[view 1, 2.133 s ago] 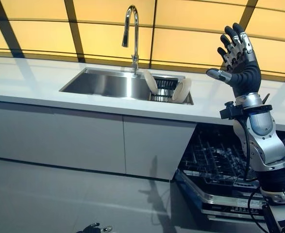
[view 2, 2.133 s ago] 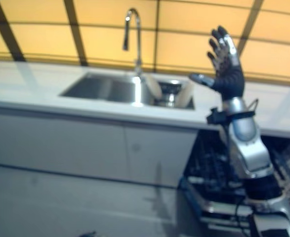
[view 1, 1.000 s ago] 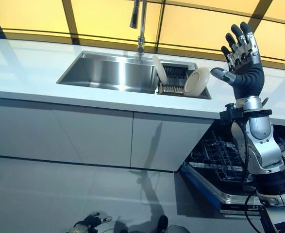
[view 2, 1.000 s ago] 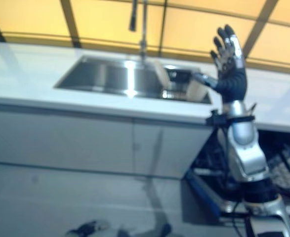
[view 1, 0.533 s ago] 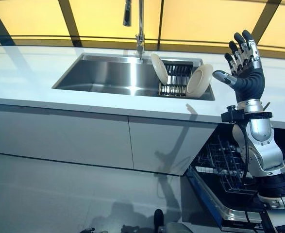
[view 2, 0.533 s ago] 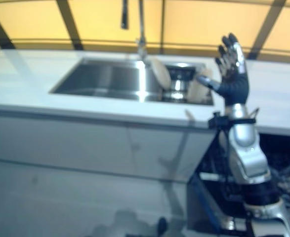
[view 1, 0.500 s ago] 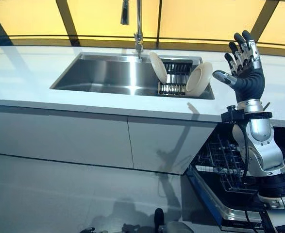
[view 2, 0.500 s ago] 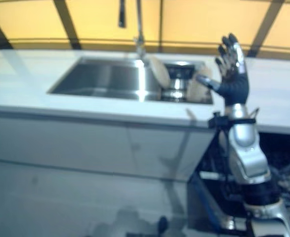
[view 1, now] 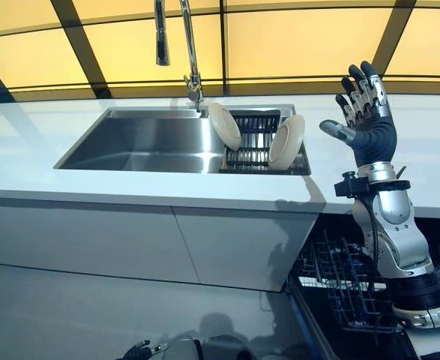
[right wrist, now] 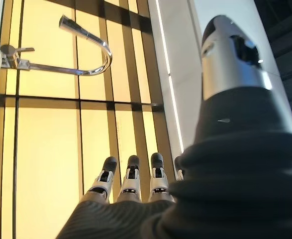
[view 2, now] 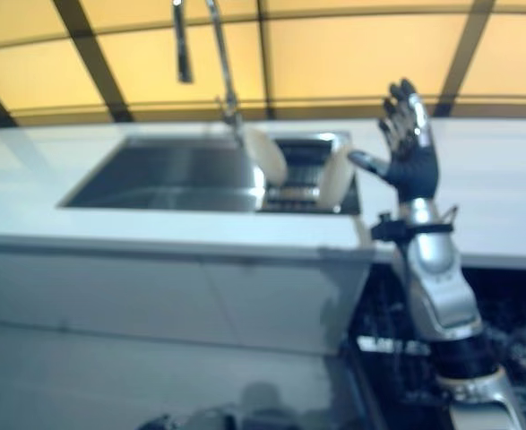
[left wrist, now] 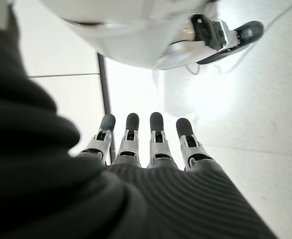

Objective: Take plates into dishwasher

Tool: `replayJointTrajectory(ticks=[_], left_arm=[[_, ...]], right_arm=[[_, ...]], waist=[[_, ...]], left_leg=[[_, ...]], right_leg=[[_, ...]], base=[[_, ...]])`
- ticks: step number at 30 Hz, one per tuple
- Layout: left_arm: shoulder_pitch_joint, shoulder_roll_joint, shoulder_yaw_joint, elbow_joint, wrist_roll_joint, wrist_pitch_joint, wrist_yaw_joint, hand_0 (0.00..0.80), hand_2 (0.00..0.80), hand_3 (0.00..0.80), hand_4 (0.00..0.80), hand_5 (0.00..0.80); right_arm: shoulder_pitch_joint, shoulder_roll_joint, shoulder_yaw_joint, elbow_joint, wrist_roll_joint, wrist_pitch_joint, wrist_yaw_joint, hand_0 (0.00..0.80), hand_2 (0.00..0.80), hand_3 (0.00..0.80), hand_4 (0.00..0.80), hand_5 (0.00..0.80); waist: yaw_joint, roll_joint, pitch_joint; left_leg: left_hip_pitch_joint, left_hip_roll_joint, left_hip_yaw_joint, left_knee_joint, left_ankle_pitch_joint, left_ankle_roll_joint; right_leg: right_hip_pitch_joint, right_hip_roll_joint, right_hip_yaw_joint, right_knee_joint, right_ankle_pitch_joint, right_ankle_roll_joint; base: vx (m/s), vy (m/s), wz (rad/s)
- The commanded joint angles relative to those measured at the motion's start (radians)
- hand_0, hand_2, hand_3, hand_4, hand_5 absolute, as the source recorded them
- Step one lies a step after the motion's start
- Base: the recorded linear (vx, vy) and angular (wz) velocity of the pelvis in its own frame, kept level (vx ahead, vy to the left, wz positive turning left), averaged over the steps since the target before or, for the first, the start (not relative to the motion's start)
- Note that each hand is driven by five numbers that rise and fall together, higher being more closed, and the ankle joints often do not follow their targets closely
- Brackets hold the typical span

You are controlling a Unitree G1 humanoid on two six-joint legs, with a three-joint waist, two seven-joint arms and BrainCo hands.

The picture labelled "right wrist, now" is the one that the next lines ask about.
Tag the dark robot right hand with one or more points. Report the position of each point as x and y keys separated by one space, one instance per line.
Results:
x=230 y=189

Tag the chrome gooseneck kitchen faucet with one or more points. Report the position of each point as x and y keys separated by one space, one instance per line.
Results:
x=61 y=69

